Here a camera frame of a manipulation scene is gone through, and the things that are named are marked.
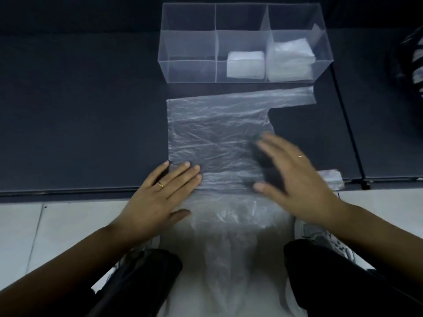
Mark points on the person's left forearm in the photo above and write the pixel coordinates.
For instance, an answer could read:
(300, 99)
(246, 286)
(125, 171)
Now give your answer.
(56, 270)

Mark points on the black trousers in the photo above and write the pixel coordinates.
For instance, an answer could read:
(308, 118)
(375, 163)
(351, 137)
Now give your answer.
(330, 277)

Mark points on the person's right grey shoe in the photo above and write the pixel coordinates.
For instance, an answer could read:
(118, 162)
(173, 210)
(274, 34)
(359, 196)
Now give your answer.
(324, 237)

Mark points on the stack of plastic bags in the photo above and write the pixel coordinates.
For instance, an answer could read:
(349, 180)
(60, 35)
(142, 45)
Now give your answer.
(290, 62)

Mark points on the pile of plastic bags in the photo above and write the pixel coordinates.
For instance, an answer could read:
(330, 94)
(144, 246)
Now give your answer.
(228, 254)

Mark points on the person's left hand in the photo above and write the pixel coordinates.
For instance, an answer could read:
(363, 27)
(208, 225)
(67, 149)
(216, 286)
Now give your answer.
(152, 207)

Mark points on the person's right hand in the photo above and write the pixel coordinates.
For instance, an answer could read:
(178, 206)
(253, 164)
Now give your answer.
(304, 188)

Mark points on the black white striped tote bag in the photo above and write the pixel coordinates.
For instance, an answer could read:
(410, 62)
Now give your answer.
(409, 65)

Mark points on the clear three-compartment plastic box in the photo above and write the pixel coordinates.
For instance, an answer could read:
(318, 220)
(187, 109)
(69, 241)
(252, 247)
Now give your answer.
(188, 49)

